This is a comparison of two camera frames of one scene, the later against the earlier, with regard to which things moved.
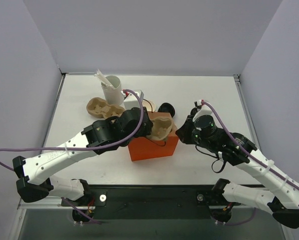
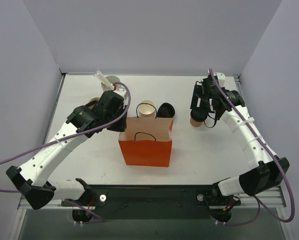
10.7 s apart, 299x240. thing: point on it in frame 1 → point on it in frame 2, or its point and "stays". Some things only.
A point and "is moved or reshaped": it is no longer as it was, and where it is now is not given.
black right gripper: (185, 131) → (196, 97)
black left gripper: (147, 124) → (121, 122)
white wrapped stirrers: (99, 74) stays
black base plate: (119, 202) stays
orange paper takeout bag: (144, 148) is moved or reshaped
